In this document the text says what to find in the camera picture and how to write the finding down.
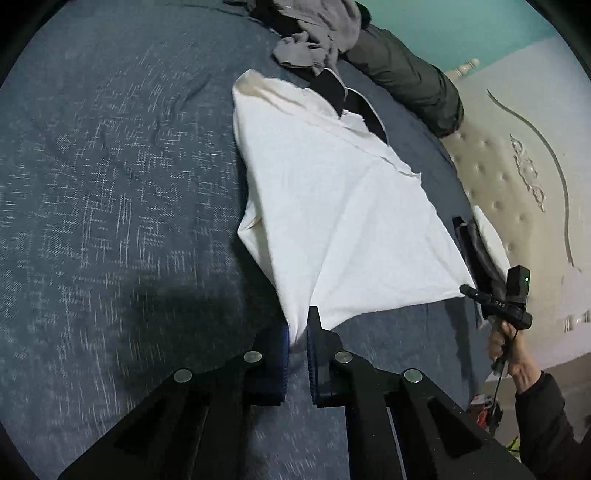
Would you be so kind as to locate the person's right hand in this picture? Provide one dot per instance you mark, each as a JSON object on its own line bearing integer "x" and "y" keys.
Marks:
{"x": 515, "y": 353}

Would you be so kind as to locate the cream tufted headboard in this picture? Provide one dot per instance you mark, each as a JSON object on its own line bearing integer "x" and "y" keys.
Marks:
{"x": 508, "y": 184}

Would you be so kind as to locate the blue-grey bedspread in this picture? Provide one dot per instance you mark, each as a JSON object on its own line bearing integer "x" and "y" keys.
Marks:
{"x": 115, "y": 207}

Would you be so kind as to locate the colourful floor clutter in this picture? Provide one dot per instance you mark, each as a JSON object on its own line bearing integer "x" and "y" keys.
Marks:
{"x": 485, "y": 410}

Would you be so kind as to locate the person's right forearm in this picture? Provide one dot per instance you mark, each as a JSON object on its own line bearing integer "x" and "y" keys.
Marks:
{"x": 545, "y": 424}

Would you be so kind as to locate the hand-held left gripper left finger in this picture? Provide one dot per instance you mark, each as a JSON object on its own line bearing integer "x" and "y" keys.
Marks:
{"x": 281, "y": 364}

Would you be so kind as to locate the dark grey rolled duvet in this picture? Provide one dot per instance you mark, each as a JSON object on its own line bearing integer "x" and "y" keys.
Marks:
{"x": 406, "y": 78}

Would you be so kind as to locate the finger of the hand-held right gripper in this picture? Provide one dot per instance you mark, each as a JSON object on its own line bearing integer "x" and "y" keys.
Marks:
{"x": 472, "y": 292}

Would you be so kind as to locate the white polo shirt black trim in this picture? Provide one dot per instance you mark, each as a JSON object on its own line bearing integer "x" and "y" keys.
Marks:
{"x": 341, "y": 221}

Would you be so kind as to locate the folded black garment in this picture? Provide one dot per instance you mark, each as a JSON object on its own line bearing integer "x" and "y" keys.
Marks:
{"x": 471, "y": 249}

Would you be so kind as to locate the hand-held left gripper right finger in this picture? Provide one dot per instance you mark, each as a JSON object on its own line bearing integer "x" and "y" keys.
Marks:
{"x": 314, "y": 360}

